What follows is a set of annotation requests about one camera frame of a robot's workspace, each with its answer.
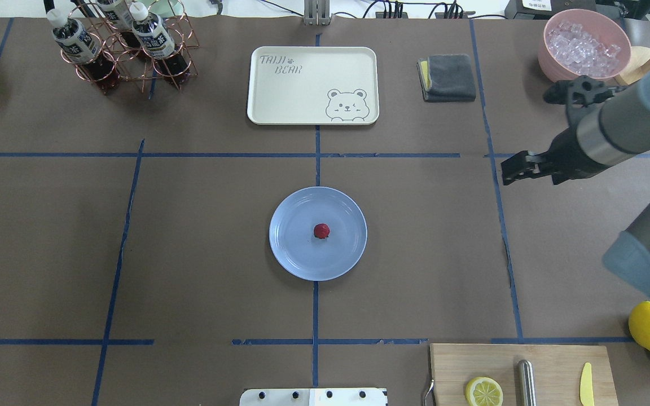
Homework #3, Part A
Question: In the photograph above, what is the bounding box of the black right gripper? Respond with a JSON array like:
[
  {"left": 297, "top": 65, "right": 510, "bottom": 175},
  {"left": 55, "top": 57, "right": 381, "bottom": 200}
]
[{"left": 500, "top": 129, "right": 605, "bottom": 187}]

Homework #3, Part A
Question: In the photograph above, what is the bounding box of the red strawberry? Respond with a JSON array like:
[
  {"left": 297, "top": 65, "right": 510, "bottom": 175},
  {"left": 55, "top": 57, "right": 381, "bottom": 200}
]
[{"left": 314, "top": 223, "right": 331, "bottom": 239}]

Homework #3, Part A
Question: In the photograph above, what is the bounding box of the blue plate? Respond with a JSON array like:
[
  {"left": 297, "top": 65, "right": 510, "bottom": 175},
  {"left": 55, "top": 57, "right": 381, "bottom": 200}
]
[{"left": 269, "top": 187, "right": 368, "bottom": 281}]

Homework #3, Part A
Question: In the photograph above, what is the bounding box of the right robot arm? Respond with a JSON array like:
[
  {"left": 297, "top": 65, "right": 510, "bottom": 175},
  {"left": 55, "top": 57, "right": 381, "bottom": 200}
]
[{"left": 499, "top": 72, "right": 650, "bottom": 298}]

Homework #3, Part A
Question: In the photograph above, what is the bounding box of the grey folded cloth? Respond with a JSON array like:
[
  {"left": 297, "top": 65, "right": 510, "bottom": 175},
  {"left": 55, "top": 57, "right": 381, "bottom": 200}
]
[{"left": 417, "top": 54, "right": 476, "bottom": 103}]

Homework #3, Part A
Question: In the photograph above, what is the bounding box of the pink bowl of ice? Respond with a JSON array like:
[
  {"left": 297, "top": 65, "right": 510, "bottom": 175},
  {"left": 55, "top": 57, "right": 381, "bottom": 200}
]
[{"left": 538, "top": 8, "right": 631, "bottom": 82}]

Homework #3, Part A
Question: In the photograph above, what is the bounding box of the tea bottle white cap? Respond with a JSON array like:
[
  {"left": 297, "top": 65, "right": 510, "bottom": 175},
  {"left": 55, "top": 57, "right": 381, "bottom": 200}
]
[{"left": 47, "top": 8, "right": 117, "bottom": 91}]

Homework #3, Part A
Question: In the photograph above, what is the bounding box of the wooden stand with paper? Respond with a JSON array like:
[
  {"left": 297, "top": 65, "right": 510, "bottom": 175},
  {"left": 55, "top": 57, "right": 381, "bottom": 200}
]
[{"left": 614, "top": 45, "right": 650, "bottom": 85}]

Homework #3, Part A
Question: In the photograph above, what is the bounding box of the wooden cutting board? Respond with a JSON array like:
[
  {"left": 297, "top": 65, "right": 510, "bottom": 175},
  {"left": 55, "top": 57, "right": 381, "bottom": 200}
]
[{"left": 430, "top": 343, "right": 619, "bottom": 405}]

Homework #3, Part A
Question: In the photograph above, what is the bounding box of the lemon half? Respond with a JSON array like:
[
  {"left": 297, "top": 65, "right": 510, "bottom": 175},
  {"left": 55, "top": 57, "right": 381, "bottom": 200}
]
[{"left": 464, "top": 376, "right": 504, "bottom": 406}]

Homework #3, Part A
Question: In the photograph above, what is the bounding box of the metal rod black cap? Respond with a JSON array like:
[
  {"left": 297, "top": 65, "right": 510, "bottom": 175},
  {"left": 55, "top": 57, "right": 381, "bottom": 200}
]
[{"left": 517, "top": 359, "right": 537, "bottom": 406}]

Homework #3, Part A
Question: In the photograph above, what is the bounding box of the yellow plastic knife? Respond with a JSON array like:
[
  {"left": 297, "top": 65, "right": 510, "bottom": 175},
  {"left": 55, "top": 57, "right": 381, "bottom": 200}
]
[{"left": 579, "top": 362, "right": 594, "bottom": 406}]

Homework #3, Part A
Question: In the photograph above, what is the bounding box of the cream bear tray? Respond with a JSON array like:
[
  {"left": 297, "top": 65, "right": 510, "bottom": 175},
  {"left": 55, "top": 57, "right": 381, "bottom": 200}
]
[{"left": 246, "top": 46, "right": 380, "bottom": 126}]

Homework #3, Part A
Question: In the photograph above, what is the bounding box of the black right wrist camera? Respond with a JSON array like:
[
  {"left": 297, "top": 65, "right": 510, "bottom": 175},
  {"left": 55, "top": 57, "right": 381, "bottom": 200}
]
[{"left": 543, "top": 76, "right": 629, "bottom": 128}]

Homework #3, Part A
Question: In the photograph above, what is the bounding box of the copper wire bottle rack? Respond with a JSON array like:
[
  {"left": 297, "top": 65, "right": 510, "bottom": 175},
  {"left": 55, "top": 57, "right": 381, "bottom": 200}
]
[{"left": 61, "top": 1, "right": 200, "bottom": 93}]

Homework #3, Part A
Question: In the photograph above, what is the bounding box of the aluminium frame post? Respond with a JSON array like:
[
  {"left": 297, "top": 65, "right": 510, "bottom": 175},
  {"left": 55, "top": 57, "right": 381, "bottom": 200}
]
[{"left": 304, "top": 0, "right": 332, "bottom": 26}]

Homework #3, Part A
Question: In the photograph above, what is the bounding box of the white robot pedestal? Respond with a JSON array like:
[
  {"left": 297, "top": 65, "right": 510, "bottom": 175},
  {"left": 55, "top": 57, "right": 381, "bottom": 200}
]
[{"left": 239, "top": 387, "right": 389, "bottom": 405}]

